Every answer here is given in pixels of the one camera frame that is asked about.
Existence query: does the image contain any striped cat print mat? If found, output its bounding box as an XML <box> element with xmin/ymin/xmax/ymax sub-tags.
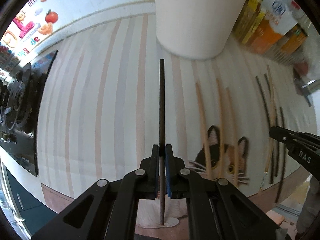
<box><xmin>36</xmin><ymin>12</ymin><xmax>317</xmax><ymax>202</ymax></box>

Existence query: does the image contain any person's grey clothing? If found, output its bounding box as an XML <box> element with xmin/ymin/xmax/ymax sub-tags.
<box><xmin>296</xmin><ymin>175</ymin><xmax>320</xmax><ymax>240</ymax></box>

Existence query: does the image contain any dark smartphone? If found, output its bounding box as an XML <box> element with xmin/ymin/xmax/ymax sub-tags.
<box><xmin>294</xmin><ymin>70</ymin><xmax>313</xmax><ymax>107</ymax></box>

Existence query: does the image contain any white orange food packet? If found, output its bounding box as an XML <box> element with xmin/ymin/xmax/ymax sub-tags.
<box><xmin>250</xmin><ymin>0</ymin><xmax>298</xmax><ymax>54</ymax></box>

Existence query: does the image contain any colourful wall sticker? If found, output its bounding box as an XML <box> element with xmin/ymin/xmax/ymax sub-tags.
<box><xmin>0</xmin><ymin>0</ymin><xmax>59</xmax><ymax>75</ymax></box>

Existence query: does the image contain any white cylindrical utensil holder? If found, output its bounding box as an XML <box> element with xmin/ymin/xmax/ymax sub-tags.
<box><xmin>154</xmin><ymin>0</ymin><xmax>252</xmax><ymax>60</ymax></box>

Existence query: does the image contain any yellow bottle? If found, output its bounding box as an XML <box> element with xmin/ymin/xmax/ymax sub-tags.
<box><xmin>234</xmin><ymin>0</ymin><xmax>263</xmax><ymax>45</ymax></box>

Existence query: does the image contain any cardboard box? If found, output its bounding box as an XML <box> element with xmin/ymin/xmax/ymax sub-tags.
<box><xmin>265</xmin><ymin>209</ymin><xmax>300</xmax><ymax>232</ymax></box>

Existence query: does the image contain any white fluffy floor mat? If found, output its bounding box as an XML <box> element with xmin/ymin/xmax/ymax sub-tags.
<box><xmin>136</xmin><ymin>197</ymin><xmax>188</xmax><ymax>228</ymax></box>

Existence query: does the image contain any black glass gas stove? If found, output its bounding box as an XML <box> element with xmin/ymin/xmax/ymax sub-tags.
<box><xmin>0</xmin><ymin>50</ymin><xmax>59</xmax><ymax>177</ymax></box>

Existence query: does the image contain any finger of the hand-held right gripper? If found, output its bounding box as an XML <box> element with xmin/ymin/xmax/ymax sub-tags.
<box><xmin>269</xmin><ymin>126</ymin><xmax>320</xmax><ymax>180</ymax></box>

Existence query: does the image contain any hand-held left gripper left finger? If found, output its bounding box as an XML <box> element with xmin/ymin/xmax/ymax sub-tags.
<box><xmin>31</xmin><ymin>144</ymin><xmax>160</xmax><ymax>240</ymax></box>

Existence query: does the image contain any orange sauce bottle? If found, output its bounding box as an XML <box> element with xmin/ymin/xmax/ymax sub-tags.
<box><xmin>280</xmin><ymin>25</ymin><xmax>308</xmax><ymax>56</ymax></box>

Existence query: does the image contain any dark teal cabinet door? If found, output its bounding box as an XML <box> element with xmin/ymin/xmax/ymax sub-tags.
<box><xmin>4</xmin><ymin>165</ymin><xmax>59</xmax><ymax>222</ymax></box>

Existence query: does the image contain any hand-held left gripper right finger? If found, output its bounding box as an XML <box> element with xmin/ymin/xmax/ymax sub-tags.
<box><xmin>165</xmin><ymin>144</ymin><xmax>279</xmax><ymax>240</ymax></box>

